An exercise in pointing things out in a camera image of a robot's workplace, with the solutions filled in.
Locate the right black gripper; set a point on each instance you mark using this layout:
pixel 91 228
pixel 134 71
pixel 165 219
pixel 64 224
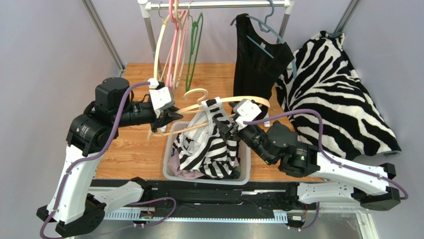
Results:
pixel 234 128

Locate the zebra print blanket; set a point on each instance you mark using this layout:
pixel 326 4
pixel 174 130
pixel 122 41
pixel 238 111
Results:
pixel 327 82

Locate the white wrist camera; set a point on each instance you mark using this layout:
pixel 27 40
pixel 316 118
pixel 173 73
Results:
pixel 161 96
pixel 245 110

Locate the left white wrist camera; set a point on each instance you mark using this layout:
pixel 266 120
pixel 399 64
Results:
pixel 161 96

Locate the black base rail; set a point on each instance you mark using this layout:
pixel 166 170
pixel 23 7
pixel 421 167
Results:
pixel 253 202

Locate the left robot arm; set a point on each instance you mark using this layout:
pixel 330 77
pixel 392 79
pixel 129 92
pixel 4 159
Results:
pixel 73 209

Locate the zebra striped tank top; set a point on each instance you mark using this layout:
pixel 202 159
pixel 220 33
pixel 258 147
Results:
pixel 201 152

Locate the white plastic basket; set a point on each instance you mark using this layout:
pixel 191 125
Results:
pixel 244 154

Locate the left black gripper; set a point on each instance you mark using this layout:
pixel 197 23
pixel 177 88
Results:
pixel 166 116

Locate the cream plastic hanger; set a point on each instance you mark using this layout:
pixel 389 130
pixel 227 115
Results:
pixel 158 73

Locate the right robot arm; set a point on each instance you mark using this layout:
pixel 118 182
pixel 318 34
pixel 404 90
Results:
pixel 347 181

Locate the white clothes rack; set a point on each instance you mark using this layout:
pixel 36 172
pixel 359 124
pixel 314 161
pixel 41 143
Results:
pixel 260 26

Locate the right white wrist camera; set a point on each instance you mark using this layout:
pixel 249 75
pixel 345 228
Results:
pixel 245 110

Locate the pink plastic hanger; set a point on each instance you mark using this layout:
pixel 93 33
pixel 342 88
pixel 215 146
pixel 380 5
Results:
pixel 173 50

